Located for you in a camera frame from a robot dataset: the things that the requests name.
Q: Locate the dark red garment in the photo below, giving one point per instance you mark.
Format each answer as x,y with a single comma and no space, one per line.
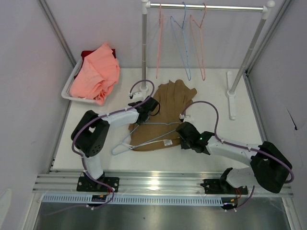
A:
84,54

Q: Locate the salmon pink garment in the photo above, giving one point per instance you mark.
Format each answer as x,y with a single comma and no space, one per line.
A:
97,86

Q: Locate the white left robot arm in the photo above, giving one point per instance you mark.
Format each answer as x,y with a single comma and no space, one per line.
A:
88,138

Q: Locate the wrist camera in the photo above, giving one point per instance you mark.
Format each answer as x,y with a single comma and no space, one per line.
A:
135,95
183,117

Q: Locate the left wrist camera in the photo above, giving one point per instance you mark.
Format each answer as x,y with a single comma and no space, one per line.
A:
135,95

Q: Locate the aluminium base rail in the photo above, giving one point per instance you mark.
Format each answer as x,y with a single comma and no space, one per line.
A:
151,183

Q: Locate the white garment rack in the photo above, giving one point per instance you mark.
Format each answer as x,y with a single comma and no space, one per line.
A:
232,81

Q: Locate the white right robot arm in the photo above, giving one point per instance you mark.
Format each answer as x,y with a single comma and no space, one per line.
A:
265,165

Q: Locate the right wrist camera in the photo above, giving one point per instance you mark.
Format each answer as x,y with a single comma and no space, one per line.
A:
183,117

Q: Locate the blue wire hanger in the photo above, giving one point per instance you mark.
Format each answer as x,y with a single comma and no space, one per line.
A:
181,41
149,136

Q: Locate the white perforated laundry basket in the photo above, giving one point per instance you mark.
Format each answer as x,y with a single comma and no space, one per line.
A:
66,89

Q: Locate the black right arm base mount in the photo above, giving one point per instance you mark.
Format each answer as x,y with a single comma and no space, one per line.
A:
221,187

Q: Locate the tan pleated skirt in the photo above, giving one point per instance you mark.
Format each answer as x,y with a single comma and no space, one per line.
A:
173,98

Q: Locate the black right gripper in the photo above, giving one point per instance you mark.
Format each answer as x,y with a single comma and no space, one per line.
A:
185,144

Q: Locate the pink wire hanger left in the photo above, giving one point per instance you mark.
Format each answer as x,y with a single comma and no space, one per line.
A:
161,23

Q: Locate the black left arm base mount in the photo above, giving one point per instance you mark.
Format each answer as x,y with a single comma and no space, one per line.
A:
85,184

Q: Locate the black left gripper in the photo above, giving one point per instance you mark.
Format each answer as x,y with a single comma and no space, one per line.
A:
139,123

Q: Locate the slotted white cable duct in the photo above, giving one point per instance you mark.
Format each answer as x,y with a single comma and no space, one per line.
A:
135,200

